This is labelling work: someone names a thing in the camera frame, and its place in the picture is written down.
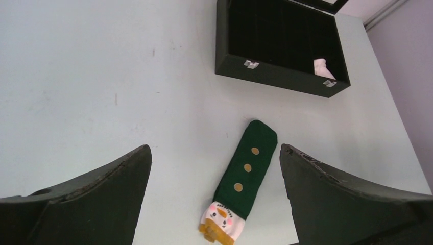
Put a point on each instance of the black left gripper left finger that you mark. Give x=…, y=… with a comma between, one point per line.
x=99, y=207

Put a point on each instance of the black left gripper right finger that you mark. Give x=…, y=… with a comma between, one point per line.
x=330, y=206

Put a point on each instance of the green snowman sock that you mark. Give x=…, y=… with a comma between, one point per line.
x=224, y=220

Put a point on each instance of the white sock with black stripes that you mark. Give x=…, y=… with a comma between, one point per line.
x=320, y=69

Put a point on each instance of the black display case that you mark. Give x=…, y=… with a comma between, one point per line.
x=276, y=42

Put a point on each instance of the right aluminium frame post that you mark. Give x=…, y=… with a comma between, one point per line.
x=383, y=13

